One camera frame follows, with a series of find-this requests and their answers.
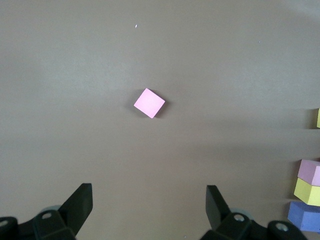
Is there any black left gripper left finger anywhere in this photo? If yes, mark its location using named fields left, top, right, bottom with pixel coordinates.
left=0, top=183, right=94, bottom=240

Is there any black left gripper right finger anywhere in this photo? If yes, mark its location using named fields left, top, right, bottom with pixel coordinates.
left=201, top=184, right=308, bottom=240

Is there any purple foam cube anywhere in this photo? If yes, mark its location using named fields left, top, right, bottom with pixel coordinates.
left=287, top=200, right=320, bottom=232

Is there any pink foam cube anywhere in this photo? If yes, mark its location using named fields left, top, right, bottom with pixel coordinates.
left=133, top=87, right=166, bottom=119
left=297, top=159, right=320, bottom=187

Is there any table cover sheet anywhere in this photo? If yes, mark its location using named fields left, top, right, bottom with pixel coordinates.
left=0, top=0, right=320, bottom=240

